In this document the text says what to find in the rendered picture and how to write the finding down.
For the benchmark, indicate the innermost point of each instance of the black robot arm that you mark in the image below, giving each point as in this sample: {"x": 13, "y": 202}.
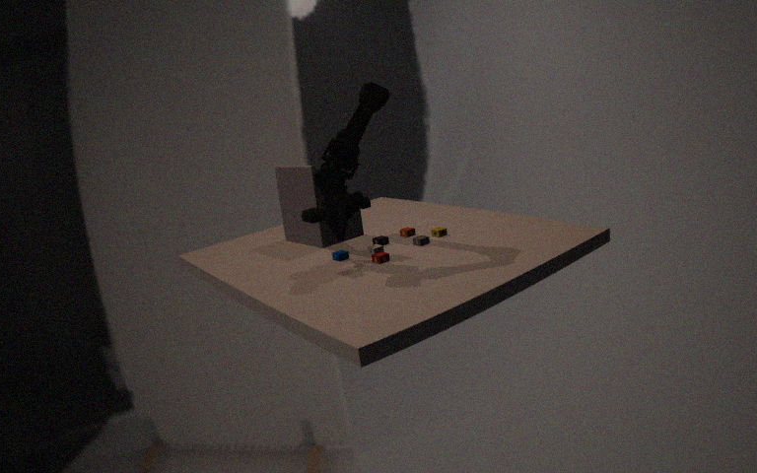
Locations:
{"x": 344, "y": 151}

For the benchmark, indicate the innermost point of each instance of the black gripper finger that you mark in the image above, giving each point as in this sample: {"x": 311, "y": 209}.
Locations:
{"x": 343, "y": 223}
{"x": 334, "y": 226}

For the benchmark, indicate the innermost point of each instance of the blue block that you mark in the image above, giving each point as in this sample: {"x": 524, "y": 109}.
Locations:
{"x": 340, "y": 255}

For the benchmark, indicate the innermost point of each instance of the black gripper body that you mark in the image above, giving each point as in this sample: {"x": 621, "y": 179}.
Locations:
{"x": 315, "y": 215}

